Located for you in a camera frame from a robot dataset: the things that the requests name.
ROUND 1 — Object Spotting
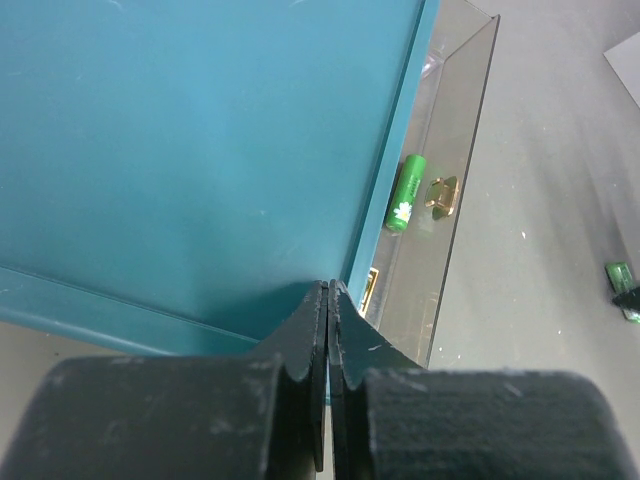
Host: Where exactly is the green mascara tube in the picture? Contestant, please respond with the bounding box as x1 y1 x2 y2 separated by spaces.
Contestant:
385 154 427 232
605 262 639 324

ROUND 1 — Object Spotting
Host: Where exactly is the teal drawer organizer box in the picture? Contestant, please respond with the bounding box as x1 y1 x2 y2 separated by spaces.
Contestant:
1 1 439 355

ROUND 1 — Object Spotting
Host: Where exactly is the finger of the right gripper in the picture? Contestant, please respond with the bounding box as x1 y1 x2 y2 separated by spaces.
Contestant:
612 286 640 313

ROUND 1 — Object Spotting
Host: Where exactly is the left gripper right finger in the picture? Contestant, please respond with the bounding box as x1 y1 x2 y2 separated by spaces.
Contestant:
327 281 639 479

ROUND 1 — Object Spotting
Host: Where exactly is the clear drawer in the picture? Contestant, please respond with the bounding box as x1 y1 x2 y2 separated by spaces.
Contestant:
364 1 500 366

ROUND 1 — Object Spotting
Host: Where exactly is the gold black lipstick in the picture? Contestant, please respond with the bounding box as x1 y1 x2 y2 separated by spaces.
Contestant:
359 267 379 317

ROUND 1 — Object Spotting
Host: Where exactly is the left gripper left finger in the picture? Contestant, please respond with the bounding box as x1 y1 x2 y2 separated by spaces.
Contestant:
1 282 328 479

